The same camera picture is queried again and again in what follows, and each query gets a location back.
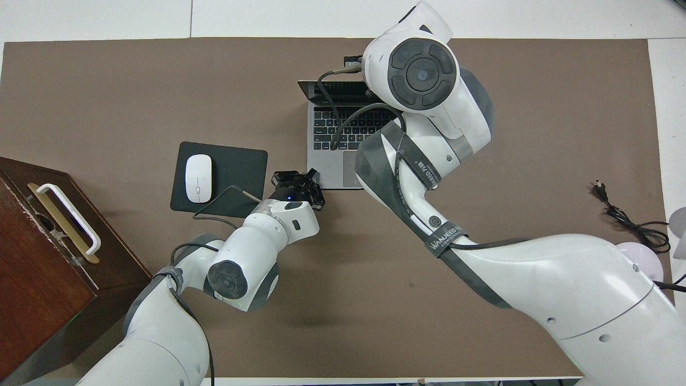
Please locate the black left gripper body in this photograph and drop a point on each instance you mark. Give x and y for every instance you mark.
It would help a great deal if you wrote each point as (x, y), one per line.
(292, 193)

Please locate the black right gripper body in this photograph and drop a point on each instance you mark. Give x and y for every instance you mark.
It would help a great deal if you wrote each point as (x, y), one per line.
(353, 60)

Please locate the grey laptop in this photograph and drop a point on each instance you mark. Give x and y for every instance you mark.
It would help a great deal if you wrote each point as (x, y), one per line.
(327, 161)

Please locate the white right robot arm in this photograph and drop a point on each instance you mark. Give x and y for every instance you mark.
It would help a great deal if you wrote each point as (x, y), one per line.
(536, 279)

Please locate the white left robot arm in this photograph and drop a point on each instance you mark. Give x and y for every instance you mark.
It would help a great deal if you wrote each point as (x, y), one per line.
(252, 246)

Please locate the black mouse pad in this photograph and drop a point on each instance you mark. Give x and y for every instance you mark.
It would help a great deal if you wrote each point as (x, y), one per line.
(236, 161)

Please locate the white computer mouse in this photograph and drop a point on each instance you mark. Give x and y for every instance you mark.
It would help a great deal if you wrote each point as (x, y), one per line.
(198, 177)

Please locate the brown table mat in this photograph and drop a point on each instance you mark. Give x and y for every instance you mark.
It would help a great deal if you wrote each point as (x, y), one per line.
(107, 96)

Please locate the dark wooden box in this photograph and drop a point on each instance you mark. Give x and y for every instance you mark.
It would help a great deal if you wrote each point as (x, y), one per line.
(32, 279)

